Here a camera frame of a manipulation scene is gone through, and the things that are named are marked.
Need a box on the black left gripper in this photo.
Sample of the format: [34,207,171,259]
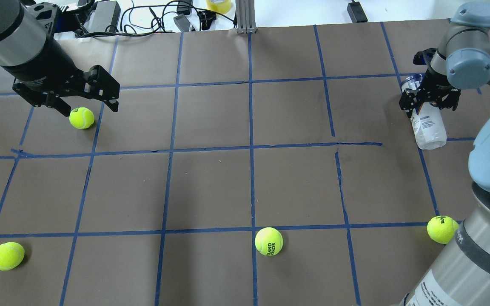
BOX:
[12,65,120,117]

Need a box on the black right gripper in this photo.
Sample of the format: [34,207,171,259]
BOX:
[399,48,461,119]

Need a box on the white blue tennis ball can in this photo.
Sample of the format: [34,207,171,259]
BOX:
[400,74,447,150]

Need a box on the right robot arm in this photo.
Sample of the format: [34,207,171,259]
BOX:
[399,2,490,306]

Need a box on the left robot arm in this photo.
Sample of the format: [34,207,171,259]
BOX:
[0,0,120,117]

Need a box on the tennis ball upper left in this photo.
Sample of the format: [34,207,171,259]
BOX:
[69,107,95,130]

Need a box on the tennis ball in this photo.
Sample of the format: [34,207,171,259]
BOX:
[255,227,284,256]
[69,107,95,130]
[0,242,25,271]
[427,215,459,245]

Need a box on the tennis ball lower right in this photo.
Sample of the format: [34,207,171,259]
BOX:
[427,215,459,245]

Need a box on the tennis ball lower left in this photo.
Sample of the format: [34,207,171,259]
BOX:
[0,242,25,271]

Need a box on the tennis ball bottom centre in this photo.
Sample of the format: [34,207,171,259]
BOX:
[255,227,284,256]

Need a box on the grey power adapter brick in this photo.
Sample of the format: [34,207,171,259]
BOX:
[85,1,121,33]

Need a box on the black power adapter right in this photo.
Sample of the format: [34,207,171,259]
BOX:
[347,0,368,23]

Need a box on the small grey adapter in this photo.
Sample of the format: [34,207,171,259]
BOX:
[173,14,196,32]

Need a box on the yellow tape roll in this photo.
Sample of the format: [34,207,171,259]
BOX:
[206,0,233,15]

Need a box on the black cable bundle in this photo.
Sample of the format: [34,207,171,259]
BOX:
[75,0,228,39]

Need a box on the aluminium frame post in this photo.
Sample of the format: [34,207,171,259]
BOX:
[235,0,257,34]

